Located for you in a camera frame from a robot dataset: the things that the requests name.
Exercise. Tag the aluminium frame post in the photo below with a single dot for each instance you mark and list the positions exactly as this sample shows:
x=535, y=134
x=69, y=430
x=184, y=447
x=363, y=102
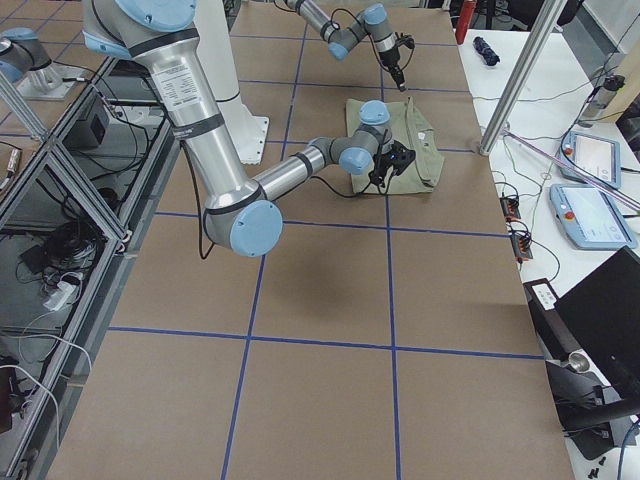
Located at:
x=536, y=40

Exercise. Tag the black water bottle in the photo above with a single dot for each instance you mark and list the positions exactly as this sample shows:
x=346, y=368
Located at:
x=600, y=98

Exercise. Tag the white power strip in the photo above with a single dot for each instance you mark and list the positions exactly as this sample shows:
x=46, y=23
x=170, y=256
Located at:
x=61, y=296

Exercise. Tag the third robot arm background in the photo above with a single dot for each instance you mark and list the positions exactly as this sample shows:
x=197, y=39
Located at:
x=22, y=52

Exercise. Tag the olive green t-shirt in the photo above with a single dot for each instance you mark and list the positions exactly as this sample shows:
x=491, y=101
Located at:
x=415, y=150

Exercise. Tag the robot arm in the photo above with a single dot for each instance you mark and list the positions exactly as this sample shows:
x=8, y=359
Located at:
x=343, y=31
x=185, y=47

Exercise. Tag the red fire extinguisher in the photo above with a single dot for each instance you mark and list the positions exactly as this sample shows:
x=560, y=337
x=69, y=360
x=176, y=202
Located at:
x=466, y=13

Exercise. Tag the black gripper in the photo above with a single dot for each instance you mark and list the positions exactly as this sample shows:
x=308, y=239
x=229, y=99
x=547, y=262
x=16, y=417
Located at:
x=383, y=163
x=391, y=59

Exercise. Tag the brown paper table cover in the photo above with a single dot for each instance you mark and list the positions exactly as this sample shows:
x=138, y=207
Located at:
x=382, y=338

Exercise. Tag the orange black connector module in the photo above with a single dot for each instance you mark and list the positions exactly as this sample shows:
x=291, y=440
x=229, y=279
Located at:
x=510, y=208

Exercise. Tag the black laptop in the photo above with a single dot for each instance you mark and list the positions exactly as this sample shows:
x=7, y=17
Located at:
x=602, y=314

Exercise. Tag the far teach pendant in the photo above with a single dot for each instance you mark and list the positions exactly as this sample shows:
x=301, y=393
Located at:
x=588, y=154

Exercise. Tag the dark folded cloth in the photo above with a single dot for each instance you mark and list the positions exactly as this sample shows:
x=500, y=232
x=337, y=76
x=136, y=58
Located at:
x=484, y=50

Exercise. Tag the near teach pendant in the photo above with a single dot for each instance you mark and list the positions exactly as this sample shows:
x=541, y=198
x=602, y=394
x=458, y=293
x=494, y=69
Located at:
x=590, y=218

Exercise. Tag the teach pendant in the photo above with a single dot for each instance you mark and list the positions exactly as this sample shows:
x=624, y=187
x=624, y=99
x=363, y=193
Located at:
x=588, y=154
x=590, y=218

